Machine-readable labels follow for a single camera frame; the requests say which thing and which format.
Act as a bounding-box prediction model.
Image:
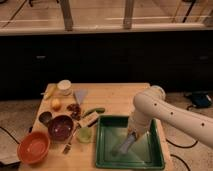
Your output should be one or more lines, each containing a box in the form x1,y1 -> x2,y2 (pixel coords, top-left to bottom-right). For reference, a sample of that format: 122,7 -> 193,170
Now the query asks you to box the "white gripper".
127,111 -> 151,139

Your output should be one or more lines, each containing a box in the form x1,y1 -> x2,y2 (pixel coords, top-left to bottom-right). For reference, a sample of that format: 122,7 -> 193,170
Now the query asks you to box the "blue-grey sponge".
118,133 -> 136,154

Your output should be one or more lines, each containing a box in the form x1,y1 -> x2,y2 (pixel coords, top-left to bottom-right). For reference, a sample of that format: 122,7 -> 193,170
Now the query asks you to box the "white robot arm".
128,86 -> 213,149

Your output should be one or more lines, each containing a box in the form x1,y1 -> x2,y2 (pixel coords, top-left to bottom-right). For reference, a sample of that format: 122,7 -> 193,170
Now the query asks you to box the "green plastic tray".
95,114 -> 166,170

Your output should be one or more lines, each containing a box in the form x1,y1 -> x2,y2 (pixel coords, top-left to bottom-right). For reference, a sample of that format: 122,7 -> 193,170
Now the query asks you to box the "green cucumber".
83,107 -> 105,117

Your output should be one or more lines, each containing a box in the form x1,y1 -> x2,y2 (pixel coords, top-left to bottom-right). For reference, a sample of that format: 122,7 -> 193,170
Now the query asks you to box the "white rectangular block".
79,112 -> 99,127

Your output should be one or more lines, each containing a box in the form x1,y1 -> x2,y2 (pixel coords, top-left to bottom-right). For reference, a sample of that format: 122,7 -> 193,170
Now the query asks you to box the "light green cup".
77,127 -> 92,143

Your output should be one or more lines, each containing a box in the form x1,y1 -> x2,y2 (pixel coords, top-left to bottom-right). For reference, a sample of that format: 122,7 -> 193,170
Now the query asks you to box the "dark red grape bunch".
67,103 -> 81,120

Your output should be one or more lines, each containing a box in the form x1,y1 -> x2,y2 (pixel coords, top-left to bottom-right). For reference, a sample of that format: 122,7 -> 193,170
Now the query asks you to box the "grey-blue cone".
74,89 -> 88,105

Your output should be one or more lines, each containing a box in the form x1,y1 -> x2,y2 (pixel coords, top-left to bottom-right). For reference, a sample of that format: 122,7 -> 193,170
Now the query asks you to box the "blue-black device on floor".
186,92 -> 212,108

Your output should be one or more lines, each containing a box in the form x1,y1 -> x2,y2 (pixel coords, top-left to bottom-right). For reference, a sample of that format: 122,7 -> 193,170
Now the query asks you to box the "dark cabinet counter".
0,30 -> 213,100

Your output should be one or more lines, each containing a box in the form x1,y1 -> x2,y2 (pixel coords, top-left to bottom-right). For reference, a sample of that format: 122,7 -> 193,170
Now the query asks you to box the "dark purple bowl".
48,115 -> 73,141

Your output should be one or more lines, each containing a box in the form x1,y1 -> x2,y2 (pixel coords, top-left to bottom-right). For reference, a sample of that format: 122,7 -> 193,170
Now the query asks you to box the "white cup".
57,80 -> 72,95

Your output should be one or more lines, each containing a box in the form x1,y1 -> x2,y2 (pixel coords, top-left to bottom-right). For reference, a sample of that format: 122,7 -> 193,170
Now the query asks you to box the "small dark cup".
39,111 -> 52,126

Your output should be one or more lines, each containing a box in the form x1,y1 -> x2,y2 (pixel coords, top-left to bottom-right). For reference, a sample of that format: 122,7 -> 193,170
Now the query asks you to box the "yellow banana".
41,84 -> 57,100

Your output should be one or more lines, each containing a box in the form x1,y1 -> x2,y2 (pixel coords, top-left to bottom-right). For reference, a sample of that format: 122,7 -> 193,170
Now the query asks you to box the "orange bowl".
17,131 -> 50,164

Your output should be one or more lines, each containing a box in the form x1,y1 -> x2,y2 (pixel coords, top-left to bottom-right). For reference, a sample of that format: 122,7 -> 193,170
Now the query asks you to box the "black floor cable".
165,138 -> 200,171

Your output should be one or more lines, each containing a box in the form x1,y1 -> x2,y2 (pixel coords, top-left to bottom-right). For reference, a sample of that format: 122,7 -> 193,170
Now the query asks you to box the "fork with wooden handle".
62,125 -> 80,154

